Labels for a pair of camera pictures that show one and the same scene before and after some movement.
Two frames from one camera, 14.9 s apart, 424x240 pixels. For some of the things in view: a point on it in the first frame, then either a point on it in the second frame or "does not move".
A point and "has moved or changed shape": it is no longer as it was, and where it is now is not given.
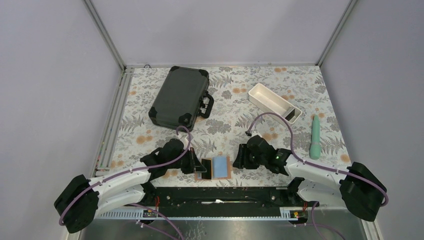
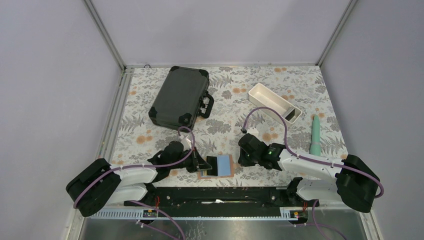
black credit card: [207, 164] has moved or changed shape
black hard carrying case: [182, 97] does not move
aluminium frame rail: [104, 158] does not move
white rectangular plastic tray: [271, 102] does not move
